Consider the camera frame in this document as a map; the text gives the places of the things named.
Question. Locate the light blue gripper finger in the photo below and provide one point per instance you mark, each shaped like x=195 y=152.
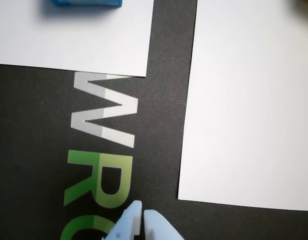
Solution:
x=157 y=227
x=126 y=222

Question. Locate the blue box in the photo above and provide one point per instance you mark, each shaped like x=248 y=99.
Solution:
x=86 y=2

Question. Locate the black mat with WRO print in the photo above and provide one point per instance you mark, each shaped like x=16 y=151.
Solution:
x=31 y=125

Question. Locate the plain white paper sheet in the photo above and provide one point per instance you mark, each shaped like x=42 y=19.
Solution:
x=244 y=100

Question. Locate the white paper with drawn square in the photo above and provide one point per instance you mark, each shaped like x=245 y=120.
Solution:
x=81 y=37

